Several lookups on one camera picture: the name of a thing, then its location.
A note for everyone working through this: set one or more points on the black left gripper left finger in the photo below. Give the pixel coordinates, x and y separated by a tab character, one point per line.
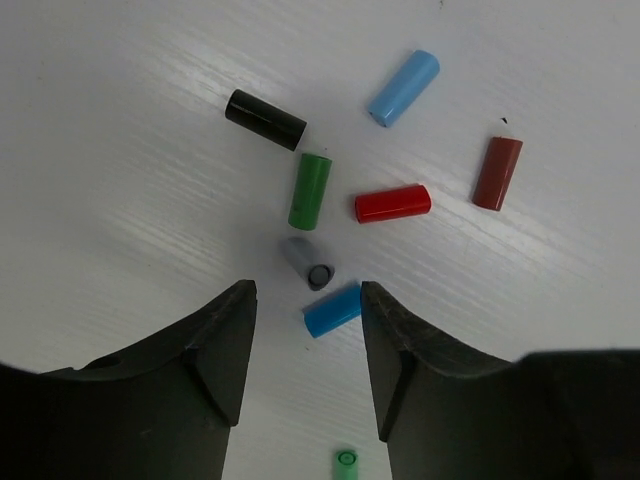
161	408

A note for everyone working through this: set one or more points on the red pen cap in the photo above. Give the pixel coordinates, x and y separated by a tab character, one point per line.
392	204

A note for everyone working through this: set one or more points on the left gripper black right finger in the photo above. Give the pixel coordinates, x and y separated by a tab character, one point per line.
446	410

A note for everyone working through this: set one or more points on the light blue pen cap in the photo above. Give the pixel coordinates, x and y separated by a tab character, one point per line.
409	81

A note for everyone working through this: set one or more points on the grey pen cap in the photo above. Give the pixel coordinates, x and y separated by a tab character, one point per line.
308	261

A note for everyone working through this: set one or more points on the black pen cap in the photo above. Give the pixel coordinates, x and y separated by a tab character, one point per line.
265	120

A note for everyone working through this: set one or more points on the brown pen cap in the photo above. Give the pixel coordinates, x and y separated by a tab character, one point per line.
496	172

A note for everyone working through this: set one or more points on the light green cap marker pen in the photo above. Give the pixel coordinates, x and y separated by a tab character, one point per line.
345	465

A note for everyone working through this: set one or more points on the green pen cap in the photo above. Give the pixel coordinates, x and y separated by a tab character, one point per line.
309	189

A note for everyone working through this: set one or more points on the medium blue pen cap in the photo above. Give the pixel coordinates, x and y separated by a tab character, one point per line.
333	310

